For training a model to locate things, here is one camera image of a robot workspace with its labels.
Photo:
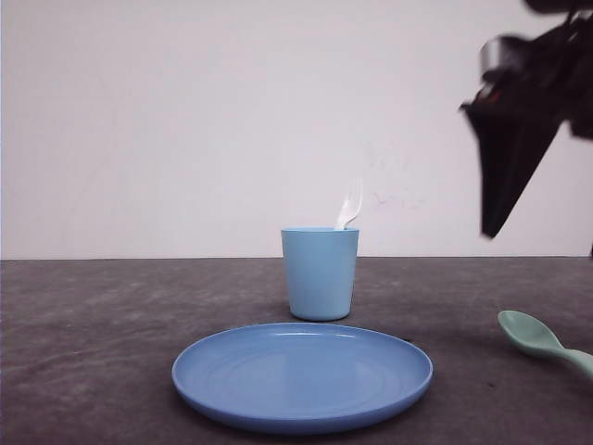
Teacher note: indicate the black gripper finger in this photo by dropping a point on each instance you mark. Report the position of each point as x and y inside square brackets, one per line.
[511, 144]

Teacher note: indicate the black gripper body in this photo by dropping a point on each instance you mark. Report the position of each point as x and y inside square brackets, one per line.
[546, 78]

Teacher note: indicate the mint green plastic spoon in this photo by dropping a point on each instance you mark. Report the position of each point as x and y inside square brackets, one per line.
[534, 338]

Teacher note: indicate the light blue plastic cup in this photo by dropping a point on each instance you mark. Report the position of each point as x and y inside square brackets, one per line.
[320, 266]

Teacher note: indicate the white plastic fork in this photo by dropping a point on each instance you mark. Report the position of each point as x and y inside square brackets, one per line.
[351, 206]

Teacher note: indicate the blue plastic plate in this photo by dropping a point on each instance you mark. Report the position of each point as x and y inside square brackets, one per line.
[301, 378]

